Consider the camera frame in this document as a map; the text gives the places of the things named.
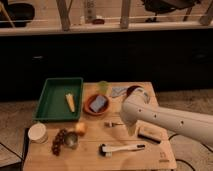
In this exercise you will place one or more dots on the silver fork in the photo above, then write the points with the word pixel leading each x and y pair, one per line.
pixel 111 124

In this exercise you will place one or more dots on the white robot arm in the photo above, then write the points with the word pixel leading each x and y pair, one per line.
pixel 136 107

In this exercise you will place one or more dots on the green plastic cup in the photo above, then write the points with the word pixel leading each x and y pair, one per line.
pixel 103 87

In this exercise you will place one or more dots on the small metal cup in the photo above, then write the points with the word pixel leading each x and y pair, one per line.
pixel 71 140

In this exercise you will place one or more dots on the grey folded cloth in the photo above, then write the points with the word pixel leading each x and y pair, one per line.
pixel 117 91

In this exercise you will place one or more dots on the blue sponge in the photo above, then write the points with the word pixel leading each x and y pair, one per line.
pixel 97 105

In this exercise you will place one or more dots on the dark red bowl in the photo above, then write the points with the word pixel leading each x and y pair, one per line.
pixel 133 88

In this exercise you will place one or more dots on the yellow corn piece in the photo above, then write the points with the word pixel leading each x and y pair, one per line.
pixel 70 101

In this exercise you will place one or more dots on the green plastic tray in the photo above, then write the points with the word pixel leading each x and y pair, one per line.
pixel 53 106

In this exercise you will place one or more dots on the wooden block brush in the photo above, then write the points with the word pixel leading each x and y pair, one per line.
pixel 150 134

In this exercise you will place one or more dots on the red grape bunch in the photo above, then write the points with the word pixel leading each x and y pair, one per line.
pixel 58 141

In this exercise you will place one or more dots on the black office chair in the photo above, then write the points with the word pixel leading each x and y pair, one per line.
pixel 167 6

